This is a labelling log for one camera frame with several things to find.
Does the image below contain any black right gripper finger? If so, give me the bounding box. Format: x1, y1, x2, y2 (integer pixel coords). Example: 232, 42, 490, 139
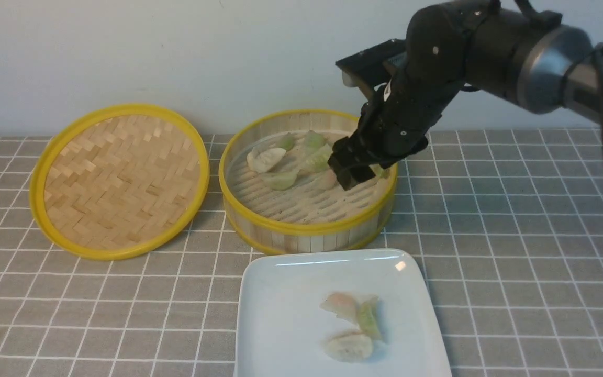
328, 155, 376, 191

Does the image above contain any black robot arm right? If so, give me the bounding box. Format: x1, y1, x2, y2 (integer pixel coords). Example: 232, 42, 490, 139
328, 1, 603, 190

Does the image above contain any green dumpling back centre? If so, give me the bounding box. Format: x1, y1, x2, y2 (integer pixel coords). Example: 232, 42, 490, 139
303, 130, 326, 153

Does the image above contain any bamboo steamer lid yellow rim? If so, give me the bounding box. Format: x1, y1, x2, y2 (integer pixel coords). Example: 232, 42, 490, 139
29, 103, 210, 261

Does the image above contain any pinkish dumpling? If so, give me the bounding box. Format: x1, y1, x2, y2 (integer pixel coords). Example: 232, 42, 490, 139
312, 169, 337, 191

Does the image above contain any bamboo steamer basket yellow rim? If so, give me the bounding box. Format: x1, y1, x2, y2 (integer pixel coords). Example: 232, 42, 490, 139
218, 109, 398, 255

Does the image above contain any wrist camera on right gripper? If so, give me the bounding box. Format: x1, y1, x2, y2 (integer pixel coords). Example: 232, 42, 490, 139
335, 39, 406, 101

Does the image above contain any white square plate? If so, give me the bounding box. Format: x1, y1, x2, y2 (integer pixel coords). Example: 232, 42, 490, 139
234, 248, 452, 376

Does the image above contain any pink dumpling on plate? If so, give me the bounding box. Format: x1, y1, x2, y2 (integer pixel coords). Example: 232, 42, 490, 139
320, 293, 359, 325

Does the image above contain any green dumpling back left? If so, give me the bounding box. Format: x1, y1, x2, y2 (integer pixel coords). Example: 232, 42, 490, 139
274, 133, 296, 151

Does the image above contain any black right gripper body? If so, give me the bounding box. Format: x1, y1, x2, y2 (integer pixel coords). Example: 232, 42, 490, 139
333, 31, 470, 169

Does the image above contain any white dumpling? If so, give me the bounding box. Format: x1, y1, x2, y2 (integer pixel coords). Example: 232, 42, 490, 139
323, 332, 375, 363
247, 147, 287, 173

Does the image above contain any small green dumpling right edge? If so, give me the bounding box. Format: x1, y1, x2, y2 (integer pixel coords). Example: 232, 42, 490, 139
370, 164, 389, 180

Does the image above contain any green dumpling front left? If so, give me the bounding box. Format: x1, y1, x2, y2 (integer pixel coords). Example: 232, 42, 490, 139
259, 169, 299, 191

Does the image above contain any pale green dumpling centre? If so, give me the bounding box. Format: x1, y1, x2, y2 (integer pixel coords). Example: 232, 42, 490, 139
298, 143, 332, 174

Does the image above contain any green dumpling on plate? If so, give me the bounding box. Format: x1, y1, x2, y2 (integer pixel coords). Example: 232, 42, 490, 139
356, 296, 383, 341

